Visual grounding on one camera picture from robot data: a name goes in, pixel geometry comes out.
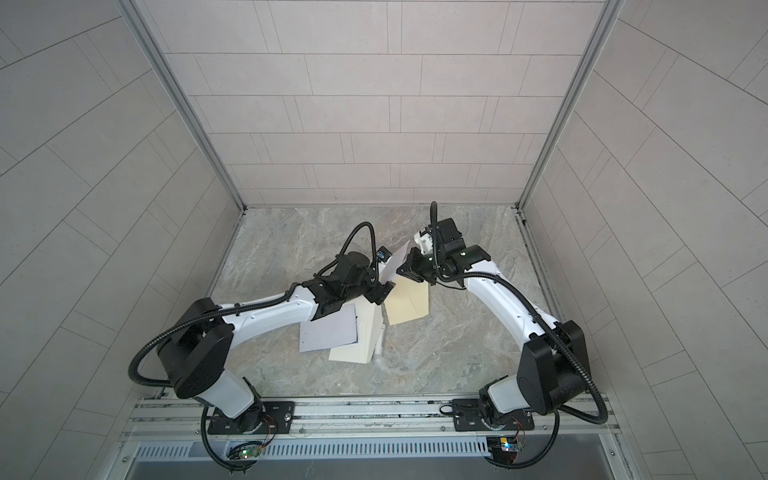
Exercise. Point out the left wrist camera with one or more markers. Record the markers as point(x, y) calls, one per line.
point(383, 254)

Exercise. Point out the left circuit board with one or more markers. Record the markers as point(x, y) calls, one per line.
point(248, 451)

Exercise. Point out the right circuit board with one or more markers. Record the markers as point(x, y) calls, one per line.
point(504, 450)

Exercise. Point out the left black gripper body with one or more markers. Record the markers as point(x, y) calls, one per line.
point(376, 293)

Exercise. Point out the cream white envelope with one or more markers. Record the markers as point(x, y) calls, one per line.
point(369, 319)

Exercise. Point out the white letter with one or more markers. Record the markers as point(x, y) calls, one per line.
point(389, 270)

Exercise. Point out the white paper sheet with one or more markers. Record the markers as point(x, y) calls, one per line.
point(335, 330)

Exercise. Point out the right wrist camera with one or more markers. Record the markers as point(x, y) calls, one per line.
point(424, 242)

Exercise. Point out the yellow manila envelope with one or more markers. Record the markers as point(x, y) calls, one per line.
point(408, 301)

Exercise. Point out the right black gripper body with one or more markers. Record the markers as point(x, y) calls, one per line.
point(420, 268)

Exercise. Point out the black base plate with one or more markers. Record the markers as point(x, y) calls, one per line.
point(468, 415)
point(270, 417)

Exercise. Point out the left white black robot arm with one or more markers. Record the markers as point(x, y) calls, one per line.
point(336, 311)

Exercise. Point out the circuit board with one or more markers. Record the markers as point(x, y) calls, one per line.
point(248, 451)
point(504, 450)

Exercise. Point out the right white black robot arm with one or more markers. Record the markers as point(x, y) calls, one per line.
point(553, 367)

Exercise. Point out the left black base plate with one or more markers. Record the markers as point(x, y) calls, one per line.
point(270, 417)

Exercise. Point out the aluminium mounting rail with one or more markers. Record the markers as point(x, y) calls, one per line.
point(172, 419)

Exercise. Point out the white ventilation grille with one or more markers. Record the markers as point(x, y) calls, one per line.
point(330, 448)

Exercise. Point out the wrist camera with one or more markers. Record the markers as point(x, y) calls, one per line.
point(383, 254)
point(424, 242)

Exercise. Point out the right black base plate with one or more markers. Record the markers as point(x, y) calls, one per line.
point(468, 415)

